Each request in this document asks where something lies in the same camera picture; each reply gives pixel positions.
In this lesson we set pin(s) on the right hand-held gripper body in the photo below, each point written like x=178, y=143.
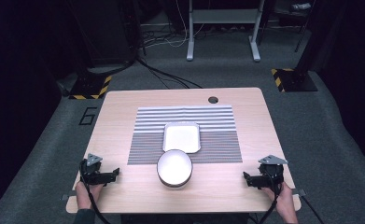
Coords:
x=272, y=171

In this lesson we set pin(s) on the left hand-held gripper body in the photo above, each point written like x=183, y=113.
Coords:
x=91, y=172

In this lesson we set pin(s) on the person's left hand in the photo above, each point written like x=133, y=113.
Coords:
x=85, y=194

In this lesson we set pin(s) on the grey striped placemat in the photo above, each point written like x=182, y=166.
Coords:
x=214, y=140

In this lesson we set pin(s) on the white round bowl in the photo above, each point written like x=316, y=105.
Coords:
x=174, y=168

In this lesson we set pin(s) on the white rectangular tray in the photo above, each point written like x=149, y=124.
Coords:
x=181, y=137

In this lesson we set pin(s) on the black cabinet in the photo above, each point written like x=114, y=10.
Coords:
x=105, y=31

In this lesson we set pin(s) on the grey power strip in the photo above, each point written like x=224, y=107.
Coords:
x=301, y=6

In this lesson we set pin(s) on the grey table bracket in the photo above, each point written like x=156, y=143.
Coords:
x=68, y=196
x=300, y=192

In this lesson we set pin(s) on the black yellow striped base plate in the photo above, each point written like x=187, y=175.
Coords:
x=292, y=80
x=90, y=88

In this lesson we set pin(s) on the black stand post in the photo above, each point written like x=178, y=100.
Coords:
x=314, y=37

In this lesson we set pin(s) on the white metal desk frame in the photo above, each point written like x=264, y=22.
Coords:
x=222, y=18

